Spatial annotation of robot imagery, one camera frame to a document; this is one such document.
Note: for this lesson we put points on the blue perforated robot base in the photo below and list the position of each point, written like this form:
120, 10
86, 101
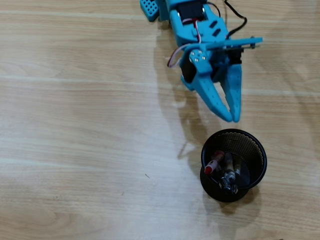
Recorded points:
150, 10

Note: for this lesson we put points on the black retractable gel pen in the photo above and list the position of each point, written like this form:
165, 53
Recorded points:
228, 162

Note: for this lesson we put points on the red retractable pen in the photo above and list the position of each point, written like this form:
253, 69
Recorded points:
210, 168

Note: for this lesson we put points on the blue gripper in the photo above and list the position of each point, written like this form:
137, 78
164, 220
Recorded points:
203, 75

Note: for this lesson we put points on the black mesh pen holder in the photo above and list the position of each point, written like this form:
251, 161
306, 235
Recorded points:
212, 195

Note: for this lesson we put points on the clear retractable pen grey grip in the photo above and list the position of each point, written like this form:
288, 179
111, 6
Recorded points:
223, 183

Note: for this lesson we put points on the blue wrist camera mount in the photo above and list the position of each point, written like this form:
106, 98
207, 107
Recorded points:
237, 41

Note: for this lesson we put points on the dark grey pen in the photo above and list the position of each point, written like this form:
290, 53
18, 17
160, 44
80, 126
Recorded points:
237, 166

